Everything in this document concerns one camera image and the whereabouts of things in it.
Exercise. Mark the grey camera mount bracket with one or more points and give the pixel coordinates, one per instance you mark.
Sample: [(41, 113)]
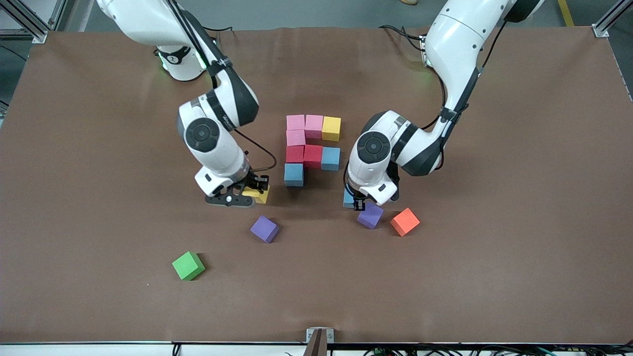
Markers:
[(320, 341)]

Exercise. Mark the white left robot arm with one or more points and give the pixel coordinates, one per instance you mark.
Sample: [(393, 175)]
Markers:
[(460, 49)]

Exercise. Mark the blue foam block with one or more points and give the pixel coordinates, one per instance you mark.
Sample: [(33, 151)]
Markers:
[(348, 199), (331, 158), (294, 174)]

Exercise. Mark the green foam block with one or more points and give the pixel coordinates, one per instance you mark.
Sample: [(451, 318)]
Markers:
[(188, 265)]

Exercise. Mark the purple foam block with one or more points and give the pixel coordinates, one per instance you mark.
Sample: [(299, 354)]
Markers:
[(264, 229), (372, 216)]

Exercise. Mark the brown table cover sheet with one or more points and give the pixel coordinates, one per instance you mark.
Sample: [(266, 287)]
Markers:
[(494, 277)]

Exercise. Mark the white table edge rail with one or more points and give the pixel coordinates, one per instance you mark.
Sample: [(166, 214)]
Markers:
[(74, 350)]

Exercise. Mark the orange foam block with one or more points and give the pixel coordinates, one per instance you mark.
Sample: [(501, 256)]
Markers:
[(405, 222)]

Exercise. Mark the tan person shoe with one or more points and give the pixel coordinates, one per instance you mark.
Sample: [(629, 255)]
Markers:
[(409, 2)]

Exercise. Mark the pink foam block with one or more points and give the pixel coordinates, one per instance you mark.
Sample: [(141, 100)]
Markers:
[(295, 122), (295, 138), (314, 126)]

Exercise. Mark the yellow foam block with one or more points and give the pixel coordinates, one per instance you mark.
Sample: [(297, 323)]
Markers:
[(262, 196), (331, 128)]

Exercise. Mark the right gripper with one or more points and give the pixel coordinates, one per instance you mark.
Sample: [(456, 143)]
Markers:
[(255, 179)]

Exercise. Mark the red foam block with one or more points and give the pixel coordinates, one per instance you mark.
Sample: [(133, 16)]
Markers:
[(313, 156), (295, 154)]

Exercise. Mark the aluminium frame profile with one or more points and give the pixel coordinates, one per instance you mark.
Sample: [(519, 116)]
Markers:
[(37, 34), (606, 27)]

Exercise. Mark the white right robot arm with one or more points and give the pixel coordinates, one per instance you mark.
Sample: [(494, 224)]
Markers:
[(143, 20)]

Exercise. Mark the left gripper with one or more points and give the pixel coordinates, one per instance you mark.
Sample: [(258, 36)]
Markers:
[(359, 205)]

